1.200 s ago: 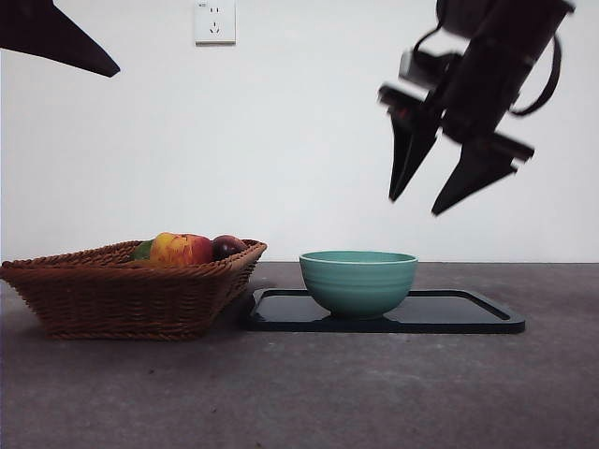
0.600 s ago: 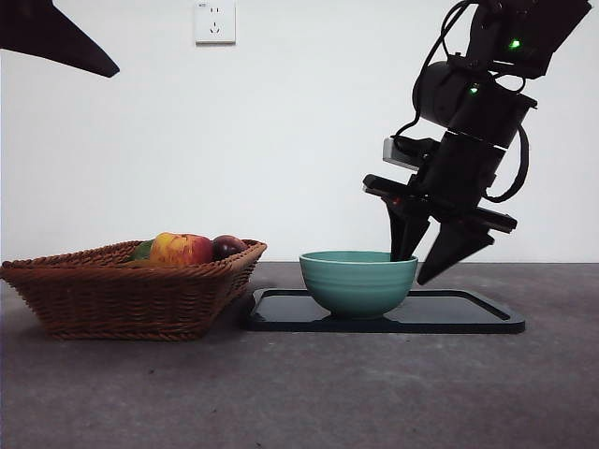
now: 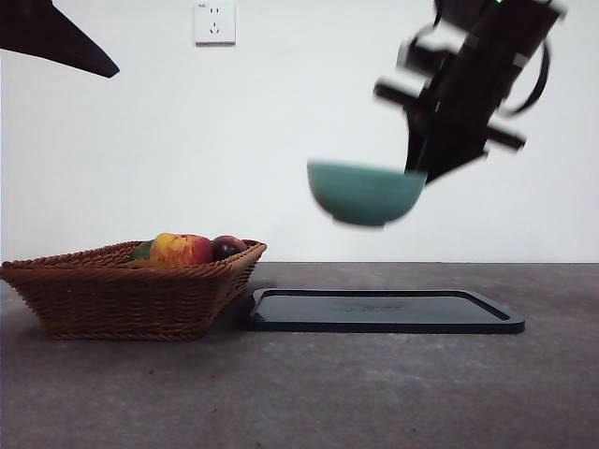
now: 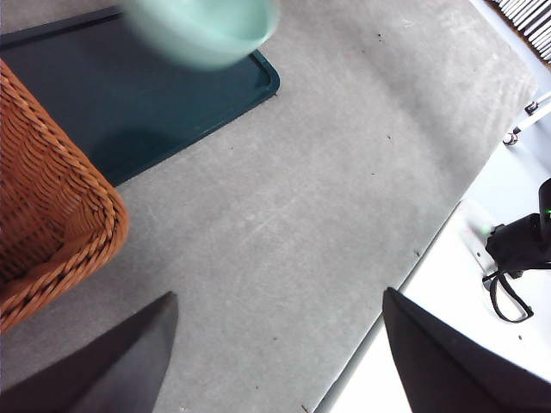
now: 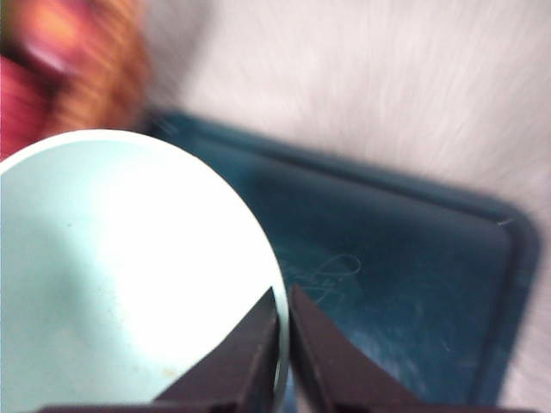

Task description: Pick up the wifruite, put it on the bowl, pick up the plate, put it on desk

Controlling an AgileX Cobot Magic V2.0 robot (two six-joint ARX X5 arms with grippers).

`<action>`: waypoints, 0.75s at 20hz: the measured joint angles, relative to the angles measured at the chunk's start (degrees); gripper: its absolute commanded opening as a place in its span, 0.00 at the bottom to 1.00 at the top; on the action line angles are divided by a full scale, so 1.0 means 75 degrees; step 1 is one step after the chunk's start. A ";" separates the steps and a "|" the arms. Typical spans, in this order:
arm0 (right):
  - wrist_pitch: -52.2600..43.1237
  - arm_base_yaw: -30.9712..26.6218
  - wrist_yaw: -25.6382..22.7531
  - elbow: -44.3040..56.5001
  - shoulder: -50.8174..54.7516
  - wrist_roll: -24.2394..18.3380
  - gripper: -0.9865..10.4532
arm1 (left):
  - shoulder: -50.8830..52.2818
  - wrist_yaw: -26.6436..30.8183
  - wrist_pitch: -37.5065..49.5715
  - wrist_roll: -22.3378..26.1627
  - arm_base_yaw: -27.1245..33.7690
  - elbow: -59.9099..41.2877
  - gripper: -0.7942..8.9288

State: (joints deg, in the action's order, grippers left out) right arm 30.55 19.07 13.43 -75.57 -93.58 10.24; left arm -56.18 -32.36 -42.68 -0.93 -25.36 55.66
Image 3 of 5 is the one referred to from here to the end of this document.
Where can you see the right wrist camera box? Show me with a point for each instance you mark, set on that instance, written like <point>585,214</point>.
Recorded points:
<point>407,56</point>

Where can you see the red yellow apple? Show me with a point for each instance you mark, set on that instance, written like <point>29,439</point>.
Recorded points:
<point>182,250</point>

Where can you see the white wall socket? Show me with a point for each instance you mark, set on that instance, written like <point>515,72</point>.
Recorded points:
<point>215,23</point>

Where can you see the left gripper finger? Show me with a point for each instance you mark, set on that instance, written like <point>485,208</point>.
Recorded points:
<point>42,37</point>

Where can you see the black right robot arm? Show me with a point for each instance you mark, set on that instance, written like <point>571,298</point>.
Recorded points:
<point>491,56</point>

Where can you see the brown wicker basket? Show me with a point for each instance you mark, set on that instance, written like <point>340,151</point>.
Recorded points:
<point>121,304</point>

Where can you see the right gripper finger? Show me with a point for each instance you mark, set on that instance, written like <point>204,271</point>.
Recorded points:
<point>456,145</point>
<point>417,140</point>

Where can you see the green avocado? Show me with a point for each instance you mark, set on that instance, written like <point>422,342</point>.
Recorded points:
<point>141,252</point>

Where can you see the black rectangular tray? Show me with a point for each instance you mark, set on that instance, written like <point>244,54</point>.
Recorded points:
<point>374,313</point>

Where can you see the teal ribbed bowl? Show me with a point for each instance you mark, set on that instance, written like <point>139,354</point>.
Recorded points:
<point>365,196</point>

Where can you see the dark red plum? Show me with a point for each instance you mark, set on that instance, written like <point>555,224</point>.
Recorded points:
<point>227,248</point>

